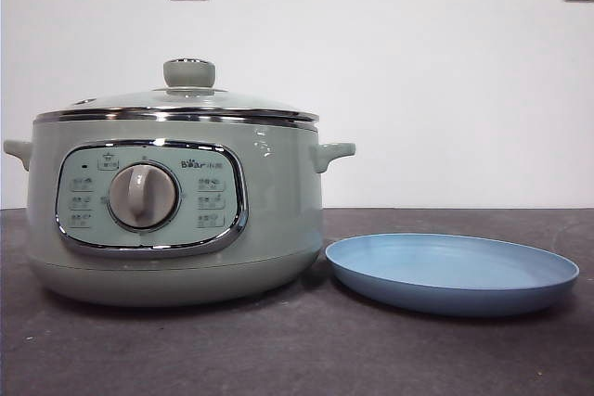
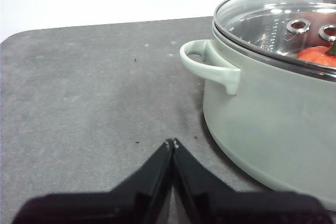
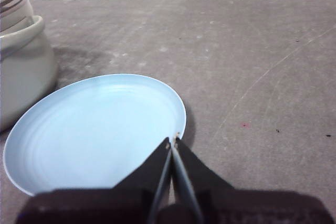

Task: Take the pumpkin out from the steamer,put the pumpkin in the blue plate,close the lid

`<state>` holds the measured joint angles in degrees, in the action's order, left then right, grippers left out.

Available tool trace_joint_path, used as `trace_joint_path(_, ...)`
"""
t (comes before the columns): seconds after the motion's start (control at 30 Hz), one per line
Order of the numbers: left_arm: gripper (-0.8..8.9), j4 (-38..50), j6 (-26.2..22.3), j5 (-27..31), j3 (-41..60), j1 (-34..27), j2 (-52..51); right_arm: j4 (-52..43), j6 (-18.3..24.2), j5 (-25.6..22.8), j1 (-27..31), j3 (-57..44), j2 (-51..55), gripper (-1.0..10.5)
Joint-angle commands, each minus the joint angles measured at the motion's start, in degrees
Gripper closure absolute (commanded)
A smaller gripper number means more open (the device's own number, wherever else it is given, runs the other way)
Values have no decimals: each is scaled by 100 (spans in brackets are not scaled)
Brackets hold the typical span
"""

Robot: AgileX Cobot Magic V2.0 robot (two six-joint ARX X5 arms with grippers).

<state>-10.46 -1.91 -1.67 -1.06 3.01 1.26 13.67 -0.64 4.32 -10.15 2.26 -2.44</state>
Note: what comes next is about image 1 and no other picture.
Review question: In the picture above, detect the glass lid with green knob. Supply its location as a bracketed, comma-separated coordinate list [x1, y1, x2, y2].
[34, 57, 321, 131]

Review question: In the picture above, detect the pale green electric steamer pot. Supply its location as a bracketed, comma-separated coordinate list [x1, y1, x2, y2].
[2, 113, 357, 308]

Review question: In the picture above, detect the blue round plate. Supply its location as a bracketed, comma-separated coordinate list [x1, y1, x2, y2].
[324, 233, 581, 318]

